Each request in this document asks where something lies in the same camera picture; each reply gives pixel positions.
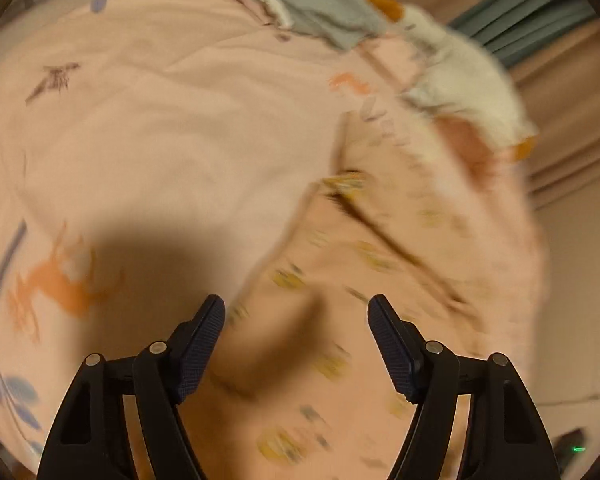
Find peach duck print baby garment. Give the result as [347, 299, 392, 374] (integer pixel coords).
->
[181, 112, 546, 479]

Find folded white and pink clothes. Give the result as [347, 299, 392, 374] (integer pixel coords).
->
[402, 86, 498, 188]

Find pink printed bed quilt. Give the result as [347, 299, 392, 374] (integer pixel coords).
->
[0, 0, 481, 466]

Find white goose plush toy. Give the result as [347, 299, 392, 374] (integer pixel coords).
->
[367, 0, 538, 160]

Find pink curtain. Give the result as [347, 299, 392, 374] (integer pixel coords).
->
[400, 0, 600, 207]

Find teal curtain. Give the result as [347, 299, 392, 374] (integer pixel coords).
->
[449, 0, 597, 68]

